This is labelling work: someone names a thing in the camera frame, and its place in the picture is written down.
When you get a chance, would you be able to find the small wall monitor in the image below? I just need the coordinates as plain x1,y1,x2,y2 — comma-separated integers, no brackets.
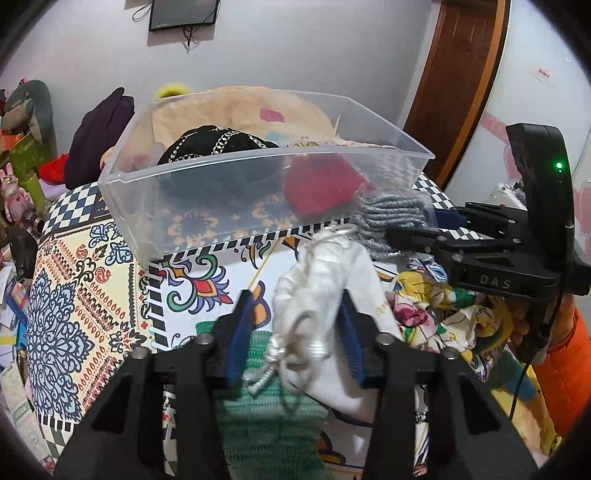
149,0,219,31

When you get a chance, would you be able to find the black white braided hair band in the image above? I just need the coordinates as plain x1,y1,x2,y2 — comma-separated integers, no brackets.
158,125,277,165

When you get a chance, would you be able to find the pink rabbit figurine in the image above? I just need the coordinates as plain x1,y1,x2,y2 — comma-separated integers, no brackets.
1,162,44,236

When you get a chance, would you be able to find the orange sleeve forearm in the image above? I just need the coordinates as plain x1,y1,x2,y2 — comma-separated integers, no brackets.
534,308,590,437

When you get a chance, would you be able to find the green storage box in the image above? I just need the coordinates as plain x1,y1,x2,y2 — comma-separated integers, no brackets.
9,133,54,214

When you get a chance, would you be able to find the thin wooden stick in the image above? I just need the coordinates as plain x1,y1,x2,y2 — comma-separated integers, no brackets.
249,240,280,292

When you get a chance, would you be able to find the red knitted item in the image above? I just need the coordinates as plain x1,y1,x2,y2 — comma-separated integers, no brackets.
283,154,372,217

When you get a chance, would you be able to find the dark purple garment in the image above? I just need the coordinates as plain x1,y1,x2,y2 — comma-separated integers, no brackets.
64,87,135,190

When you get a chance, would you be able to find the grey knitted item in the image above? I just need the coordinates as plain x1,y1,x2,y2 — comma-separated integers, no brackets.
349,193,428,263

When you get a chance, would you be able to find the white wardrobe sliding door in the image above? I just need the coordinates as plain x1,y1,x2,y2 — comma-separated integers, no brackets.
445,0,591,209

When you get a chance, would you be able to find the right hand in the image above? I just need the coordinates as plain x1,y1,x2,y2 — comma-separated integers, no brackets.
506,293,576,363

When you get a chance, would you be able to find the red cloth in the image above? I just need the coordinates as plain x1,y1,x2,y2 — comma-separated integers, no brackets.
37,153,69,185

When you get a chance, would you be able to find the grey plush toy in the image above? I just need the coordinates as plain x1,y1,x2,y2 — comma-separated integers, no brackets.
1,80,53,143

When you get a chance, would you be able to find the clear plastic storage bin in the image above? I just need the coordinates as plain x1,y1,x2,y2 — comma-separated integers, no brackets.
97,86,436,271

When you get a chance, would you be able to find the beige fleece blanket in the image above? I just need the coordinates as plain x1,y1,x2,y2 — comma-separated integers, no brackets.
100,86,401,172

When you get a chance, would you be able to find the patterned tablecloth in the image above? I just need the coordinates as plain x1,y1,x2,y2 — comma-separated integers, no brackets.
25,172,562,480

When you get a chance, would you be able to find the floral yellow scrunchie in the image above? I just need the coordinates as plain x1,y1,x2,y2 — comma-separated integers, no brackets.
387,270,514,360

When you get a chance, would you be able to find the brown wooden door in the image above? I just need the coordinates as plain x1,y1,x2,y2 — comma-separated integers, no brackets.
404,1,511,188

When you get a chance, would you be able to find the white drawstring pouch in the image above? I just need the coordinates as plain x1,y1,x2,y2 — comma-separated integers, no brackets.
242,224,403,423

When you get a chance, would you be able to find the green knitted cloth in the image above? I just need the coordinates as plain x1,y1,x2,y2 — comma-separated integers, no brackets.
195,320,330,480

